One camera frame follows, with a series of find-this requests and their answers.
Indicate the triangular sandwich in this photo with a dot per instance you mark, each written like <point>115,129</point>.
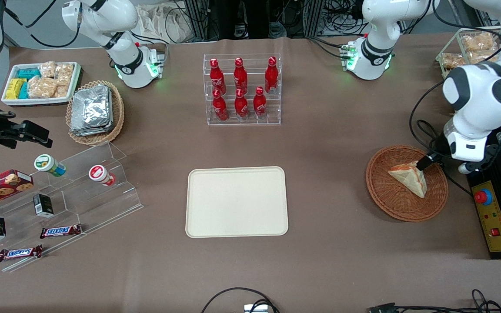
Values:
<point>411,180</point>

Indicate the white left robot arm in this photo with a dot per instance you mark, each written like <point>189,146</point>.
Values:
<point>481,100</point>

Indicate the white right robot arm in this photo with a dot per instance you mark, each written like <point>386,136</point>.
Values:
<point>124,56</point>

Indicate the white rectangular snack tray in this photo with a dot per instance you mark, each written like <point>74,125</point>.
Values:
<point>11,102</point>

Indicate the round brown wicker basket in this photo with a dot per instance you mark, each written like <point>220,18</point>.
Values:
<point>389,195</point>

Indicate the oval brown wicker basket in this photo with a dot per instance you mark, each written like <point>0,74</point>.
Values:
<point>118,113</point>

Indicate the cream plastic serving tray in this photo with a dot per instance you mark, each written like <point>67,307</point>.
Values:
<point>236,202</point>

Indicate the green lid cup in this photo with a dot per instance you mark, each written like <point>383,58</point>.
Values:
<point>48,164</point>

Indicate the teal snack packet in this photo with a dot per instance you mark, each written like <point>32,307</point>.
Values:
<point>24,90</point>
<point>28,73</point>

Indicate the clear bag of crackers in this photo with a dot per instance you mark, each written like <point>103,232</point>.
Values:
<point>41,88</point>
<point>61,91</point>
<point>48,69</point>
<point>64,74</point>

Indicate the yellow snack packet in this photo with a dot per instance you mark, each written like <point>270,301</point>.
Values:
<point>15,88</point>

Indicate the silver foil pack stack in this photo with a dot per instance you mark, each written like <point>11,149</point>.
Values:
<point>91,111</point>

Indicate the red cookie box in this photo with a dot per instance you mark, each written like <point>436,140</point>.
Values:
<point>0,187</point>

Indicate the red lid cup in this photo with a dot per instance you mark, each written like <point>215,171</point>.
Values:
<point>99,174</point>

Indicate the clear acrylic stepped shelf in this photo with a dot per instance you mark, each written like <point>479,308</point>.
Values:
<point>81,204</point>

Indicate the black machine with yellow panel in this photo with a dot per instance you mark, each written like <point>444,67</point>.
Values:
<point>496,226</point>

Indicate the bagged fried snack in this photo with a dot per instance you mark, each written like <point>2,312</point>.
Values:
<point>483,56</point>
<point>452,61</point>
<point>479,42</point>

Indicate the brown Snickers bar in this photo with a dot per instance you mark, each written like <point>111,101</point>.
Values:
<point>60,231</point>
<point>19,253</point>

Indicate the white cloth bag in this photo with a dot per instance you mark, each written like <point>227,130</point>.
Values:
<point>163,24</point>

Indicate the red cola bottle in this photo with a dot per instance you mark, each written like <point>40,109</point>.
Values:
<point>271,77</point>
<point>259,105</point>
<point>240,77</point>
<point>220,108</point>
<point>241,106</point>
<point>217,78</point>

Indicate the clear acrylic bottle rack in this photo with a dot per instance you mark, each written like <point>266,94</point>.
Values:
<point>242,122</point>

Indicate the small silver device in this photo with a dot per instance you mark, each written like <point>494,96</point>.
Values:
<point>255,308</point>

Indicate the dark left wrist camera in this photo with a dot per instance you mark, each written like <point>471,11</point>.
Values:
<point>487,158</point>

